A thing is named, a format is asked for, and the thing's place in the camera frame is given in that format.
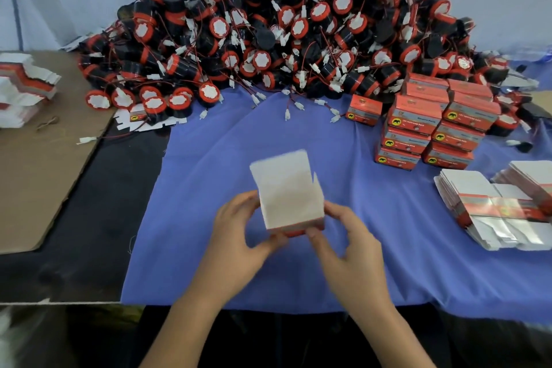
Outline person's left hand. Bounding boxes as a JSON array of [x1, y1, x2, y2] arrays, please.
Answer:
[[194, 191, 290, 302]]

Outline orange white paper box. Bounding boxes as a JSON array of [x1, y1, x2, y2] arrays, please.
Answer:
[[373, 146, 422, 171], [447, 79, 495, 99], [431, 120, 486, 151], [345, 93, 385, 127], [404, 72, 450, 104], [423, 141, 476, 170], [385, 94, 443, 136], [379, 126, 432, 156], [442, 91, 503, 132], [250, 149, 327, 237]]

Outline stack of paper boxes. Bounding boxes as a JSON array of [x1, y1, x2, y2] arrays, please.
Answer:
[[434, 160, 552, 252], [0, 53, 62, 129]]

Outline blue cloth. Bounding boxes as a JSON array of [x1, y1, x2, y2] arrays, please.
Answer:
[[121, 62, 552, 325]]

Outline person's left forearm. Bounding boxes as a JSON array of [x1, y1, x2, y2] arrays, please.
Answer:
[[140, 287, 236, 368]]

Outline person's right hand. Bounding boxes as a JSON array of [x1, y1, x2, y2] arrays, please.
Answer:
[[306, 201, 395, 315]]

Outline pile of black red buzzers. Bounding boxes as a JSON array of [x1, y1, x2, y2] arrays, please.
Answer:
[[76, 0, 540, 130]]

